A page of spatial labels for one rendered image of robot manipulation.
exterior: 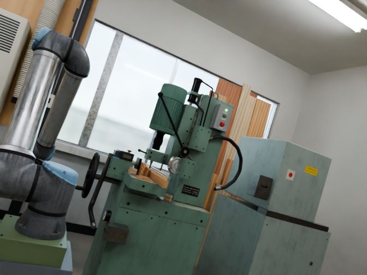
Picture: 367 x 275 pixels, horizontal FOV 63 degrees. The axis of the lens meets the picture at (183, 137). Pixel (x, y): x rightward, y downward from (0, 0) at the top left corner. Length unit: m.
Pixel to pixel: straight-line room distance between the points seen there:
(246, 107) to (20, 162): 2.94
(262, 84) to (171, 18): 1.43
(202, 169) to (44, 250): 1.09
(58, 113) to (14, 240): 0.64
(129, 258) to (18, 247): 0.76
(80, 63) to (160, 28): 2.14
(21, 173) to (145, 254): 0.92
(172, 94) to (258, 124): 2.09
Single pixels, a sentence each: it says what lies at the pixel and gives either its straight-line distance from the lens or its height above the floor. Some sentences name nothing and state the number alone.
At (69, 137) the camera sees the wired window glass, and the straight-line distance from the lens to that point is 3.30.
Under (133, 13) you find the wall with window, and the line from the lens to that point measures 3.48.
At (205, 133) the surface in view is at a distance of 1.87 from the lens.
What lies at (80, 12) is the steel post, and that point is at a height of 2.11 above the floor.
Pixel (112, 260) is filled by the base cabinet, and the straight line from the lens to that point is 1.86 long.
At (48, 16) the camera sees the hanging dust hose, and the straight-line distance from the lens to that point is 3.17.
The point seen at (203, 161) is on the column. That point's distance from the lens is 1.97.
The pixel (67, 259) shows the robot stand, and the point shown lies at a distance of 1.39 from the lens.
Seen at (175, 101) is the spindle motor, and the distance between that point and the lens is 1.91.
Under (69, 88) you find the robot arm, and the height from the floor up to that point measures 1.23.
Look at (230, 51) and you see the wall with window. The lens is 3.84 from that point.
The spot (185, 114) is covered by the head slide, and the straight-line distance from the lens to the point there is 1.95.
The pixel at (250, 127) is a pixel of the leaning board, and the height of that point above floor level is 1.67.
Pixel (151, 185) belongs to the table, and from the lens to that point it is 1.66.
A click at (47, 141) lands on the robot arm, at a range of 1.69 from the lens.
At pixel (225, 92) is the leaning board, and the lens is 3.67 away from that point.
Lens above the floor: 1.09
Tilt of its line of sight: 3 degrees up
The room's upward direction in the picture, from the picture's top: 18 degrees clockwise
